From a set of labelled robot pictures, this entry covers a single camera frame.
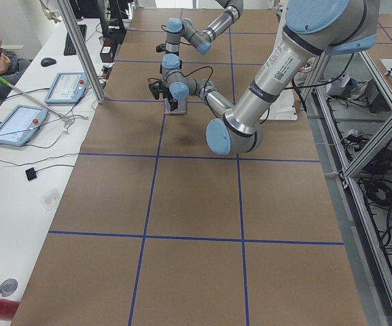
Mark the aluminium frame post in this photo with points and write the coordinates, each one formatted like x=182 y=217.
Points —
x=81 y=49

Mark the black computer mouse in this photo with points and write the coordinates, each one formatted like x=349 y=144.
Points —
x=46 y=62

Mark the aluminium frame rack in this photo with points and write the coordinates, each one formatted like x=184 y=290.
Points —
x=349 y=102

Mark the teach pendant tablet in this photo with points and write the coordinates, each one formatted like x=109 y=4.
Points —
x=21 y=124
x=67 y=88

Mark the round grey metal disc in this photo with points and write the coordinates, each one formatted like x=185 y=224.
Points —
x=8 y=287

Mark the small black box white label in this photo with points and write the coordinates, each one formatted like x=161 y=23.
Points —
x=109 y=50

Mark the near teach pendant tablet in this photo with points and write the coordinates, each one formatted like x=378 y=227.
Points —
x=21 y=124

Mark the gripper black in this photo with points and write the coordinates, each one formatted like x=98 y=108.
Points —
x=173 y=98

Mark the reacher grabber stick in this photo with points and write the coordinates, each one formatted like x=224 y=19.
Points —
x=66 y=119

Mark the far teach pendant tablet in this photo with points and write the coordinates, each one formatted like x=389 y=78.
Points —
x=67 y=88

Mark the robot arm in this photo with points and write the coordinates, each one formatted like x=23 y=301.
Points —
x=311 y=28
x=178 y=28

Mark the small black square device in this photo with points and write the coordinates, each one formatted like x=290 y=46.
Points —
x=31 y=174

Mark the black monitor stand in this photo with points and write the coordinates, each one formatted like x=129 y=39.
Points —
x=111 y=21

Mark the pink and grey towel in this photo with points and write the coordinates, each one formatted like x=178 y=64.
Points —
x=182 y=109

